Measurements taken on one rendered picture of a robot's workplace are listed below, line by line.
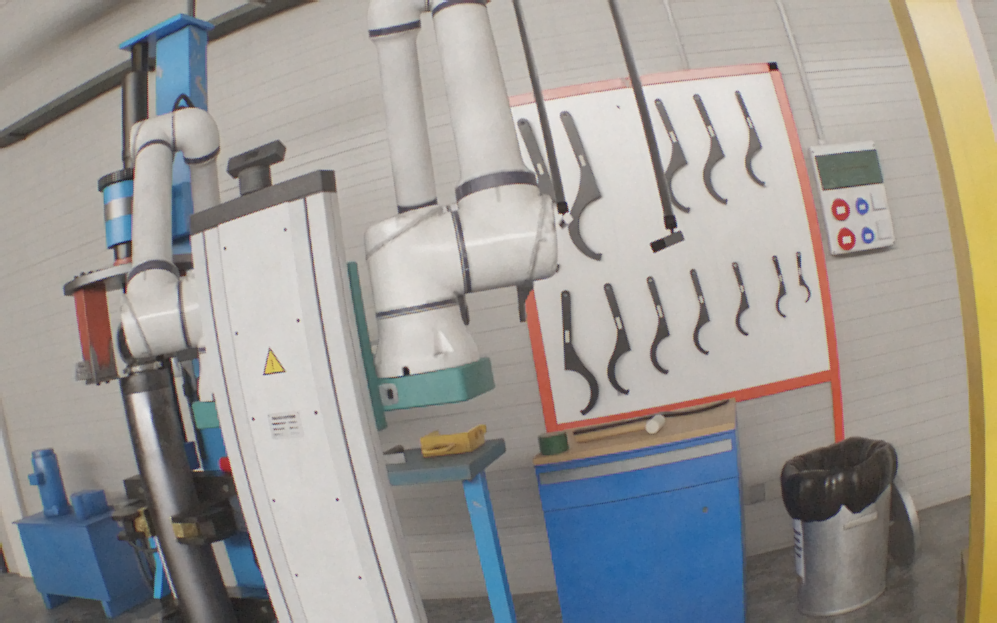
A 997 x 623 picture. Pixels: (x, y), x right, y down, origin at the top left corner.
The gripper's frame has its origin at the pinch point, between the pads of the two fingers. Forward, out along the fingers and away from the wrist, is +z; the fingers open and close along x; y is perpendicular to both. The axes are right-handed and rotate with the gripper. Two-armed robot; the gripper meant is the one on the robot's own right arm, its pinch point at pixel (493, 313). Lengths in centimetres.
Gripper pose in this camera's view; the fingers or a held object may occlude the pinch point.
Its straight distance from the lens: 235.5
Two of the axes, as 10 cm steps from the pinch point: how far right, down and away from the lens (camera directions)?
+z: 1.2, 8.9, 4.4
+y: -1.2, 4.5, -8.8
